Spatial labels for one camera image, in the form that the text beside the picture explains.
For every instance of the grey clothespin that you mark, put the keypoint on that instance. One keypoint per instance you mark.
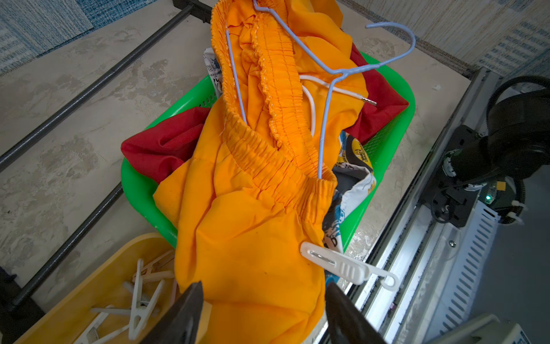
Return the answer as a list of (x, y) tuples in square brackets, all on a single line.
[(129, 301)]

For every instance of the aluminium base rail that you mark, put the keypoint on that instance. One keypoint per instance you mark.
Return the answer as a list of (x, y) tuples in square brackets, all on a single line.
[(439, 239)]

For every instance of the blue wire hanger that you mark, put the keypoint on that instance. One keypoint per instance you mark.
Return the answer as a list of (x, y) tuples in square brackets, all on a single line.
[(267, 51)]

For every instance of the yellow plastic tray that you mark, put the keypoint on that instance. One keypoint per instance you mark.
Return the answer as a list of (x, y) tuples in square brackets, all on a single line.
[(68, 319)]

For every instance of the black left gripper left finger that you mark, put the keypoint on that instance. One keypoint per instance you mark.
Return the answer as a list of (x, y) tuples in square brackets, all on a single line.
[(180, 325)]

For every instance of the wooden clothespin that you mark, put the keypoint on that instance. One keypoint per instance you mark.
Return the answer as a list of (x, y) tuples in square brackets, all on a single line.
[(160, 268)]

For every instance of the green plastic basket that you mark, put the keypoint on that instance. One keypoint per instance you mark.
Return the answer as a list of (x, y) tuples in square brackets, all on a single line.
[(219, 174)]

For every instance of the white blue patterned shorts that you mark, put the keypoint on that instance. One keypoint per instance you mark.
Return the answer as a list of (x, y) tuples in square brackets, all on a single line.
[(353, 170)]

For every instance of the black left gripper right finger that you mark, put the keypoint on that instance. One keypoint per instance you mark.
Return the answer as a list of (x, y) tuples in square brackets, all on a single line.
[(346, 324)]

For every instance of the black clothes rack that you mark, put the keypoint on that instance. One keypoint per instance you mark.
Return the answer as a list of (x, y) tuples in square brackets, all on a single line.
[(62, 211)]

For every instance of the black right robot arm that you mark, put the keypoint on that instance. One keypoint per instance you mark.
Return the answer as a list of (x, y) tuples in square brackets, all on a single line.
[(517, 144)]

